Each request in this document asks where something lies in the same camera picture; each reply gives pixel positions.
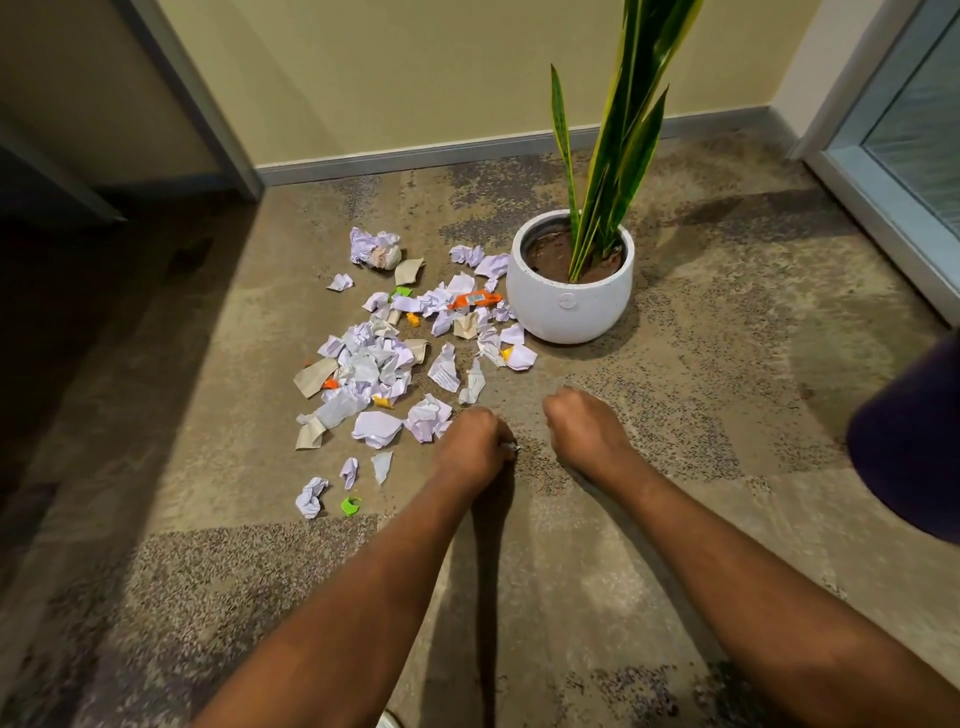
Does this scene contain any person's right hand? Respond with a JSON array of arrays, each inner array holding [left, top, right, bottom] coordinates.
[[542, 386, 640, 483]]

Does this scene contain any person's left hand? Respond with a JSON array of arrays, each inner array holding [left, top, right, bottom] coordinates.
[[431, 407, 520, 490]]

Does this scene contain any person's right forearm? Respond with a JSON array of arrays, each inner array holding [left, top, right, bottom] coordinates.
[[573, 448, 960, 728]]

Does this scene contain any person's left forearm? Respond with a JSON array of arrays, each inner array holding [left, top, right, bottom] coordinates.
[[191, 463, 519, 728]]

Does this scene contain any white round plant pot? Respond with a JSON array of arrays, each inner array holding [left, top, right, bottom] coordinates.
[[505, 209, 636, 346]]

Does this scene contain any pile of crumpled paper scraps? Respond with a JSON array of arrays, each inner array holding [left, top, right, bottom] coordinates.
[[292, 226, 540, 522]]

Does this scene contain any brown potting soil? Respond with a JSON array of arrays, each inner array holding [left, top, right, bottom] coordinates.
[[523, 228, 626, 285]]

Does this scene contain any grey skirting board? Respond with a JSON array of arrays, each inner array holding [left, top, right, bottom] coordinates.
[[255, 105, 798, 188]]

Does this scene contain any green snake plant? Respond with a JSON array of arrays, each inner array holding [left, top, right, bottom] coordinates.
[[549, 0, 706, 285]]

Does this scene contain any person's dark purple clothing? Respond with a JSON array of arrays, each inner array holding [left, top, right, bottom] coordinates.
[[846, 328, 960, 546]]

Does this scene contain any glass door with metal frame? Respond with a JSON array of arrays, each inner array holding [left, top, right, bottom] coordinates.
[[791, 0, 960, 328]]

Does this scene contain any grey metal furniture frame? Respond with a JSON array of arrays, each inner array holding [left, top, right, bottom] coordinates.
[[0, 0, 265, 224]]

